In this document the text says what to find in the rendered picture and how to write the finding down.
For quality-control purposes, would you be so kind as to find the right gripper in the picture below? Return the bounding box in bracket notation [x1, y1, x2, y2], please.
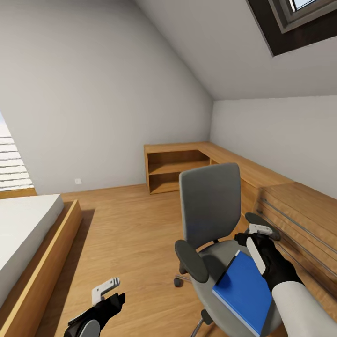
[234, 233, 252, 246]

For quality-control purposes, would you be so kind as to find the swivel chair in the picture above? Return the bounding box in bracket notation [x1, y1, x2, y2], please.
[174, 162, 283, 337]

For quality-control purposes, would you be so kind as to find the folder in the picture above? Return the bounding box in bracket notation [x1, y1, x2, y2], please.
[212, 250, 273, 337]

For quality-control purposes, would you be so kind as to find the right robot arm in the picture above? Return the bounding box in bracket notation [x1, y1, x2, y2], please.
[234, 224, 337, 337]

